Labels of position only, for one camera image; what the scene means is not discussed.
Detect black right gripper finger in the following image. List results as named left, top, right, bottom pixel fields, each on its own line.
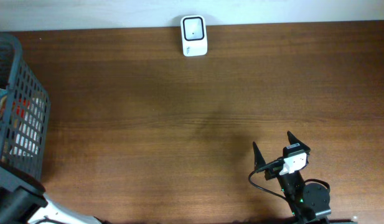
left=253, top=142, right=266, bottom=170
left=287, top=131, right=311, bottom=152

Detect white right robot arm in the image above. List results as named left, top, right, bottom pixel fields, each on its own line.
left=248, top=131, right=331, bottom=223

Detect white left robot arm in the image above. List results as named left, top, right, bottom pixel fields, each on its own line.
left=0, top=161, right=104, bottom=224

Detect white barcode scanner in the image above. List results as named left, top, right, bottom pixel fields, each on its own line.
left=180, top=15, right=208, bottom=57

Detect items inside basket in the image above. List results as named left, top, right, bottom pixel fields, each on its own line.
left=4, top=98, right=45, bottom=157

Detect grey plastic mesh basket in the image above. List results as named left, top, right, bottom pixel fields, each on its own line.
left=0, top=33, right=51, bottom=180

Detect black right camera cable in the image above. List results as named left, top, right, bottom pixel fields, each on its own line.
left=248, top=158, right=288, bottom=202

